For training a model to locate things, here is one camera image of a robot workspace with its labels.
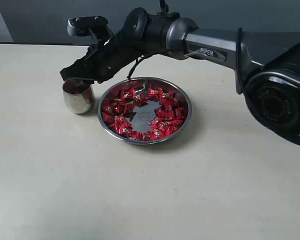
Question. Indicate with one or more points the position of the round stainless steel plate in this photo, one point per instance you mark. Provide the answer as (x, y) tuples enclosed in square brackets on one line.
[(135, 118)]

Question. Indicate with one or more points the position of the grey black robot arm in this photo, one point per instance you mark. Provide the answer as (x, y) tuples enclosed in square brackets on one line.
[(266, 64)]

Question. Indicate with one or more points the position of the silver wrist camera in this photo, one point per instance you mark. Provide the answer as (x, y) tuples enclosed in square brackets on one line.
[(81, 26)]

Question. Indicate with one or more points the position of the stainless steel cup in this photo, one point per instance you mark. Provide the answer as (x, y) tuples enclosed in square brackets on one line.
[(78, 96)]

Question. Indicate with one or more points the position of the red wrapped candy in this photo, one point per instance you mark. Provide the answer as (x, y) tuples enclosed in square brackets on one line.
[(107, 107), (168, 128), (166, 96), (156, 133), (155, 93), (128, 95)]

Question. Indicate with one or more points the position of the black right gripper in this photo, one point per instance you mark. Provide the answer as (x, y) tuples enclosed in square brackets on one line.
[(102, 65)]

